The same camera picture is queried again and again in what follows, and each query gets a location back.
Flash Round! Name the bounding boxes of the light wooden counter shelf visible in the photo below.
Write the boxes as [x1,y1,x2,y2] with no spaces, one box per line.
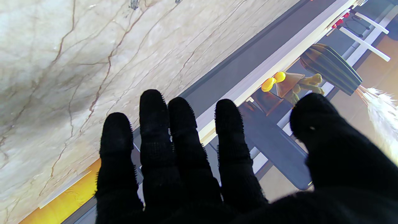
[196,0,358,147]

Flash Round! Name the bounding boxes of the green cactus plant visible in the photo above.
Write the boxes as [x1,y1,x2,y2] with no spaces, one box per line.
[291,74,325,105]

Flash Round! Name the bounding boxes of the dark ribbed vase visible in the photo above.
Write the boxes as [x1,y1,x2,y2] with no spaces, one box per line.
[300,44,363,96]

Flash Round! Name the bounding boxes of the white pampas grass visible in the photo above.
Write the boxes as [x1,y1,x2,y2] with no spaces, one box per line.
[356,86,398,165]

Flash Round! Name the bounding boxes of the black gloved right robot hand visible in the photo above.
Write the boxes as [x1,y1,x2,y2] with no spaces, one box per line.
[95,89,398,224]

